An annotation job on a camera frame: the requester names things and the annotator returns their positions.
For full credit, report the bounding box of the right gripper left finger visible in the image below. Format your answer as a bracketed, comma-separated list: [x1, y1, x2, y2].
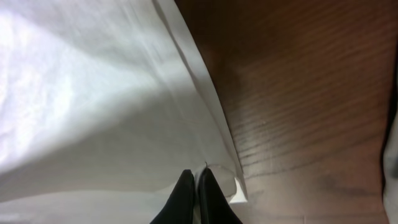
[150, 169, 195, 224]

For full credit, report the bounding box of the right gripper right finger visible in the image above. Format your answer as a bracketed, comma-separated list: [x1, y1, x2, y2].
[198, 168, 243, 224]

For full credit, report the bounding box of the white t-shirt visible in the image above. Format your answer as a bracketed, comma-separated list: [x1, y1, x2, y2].
[1, 0, 248, 223]

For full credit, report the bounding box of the white garment under pile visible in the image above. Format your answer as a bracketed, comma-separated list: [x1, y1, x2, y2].
[382, 105, 397, 224]

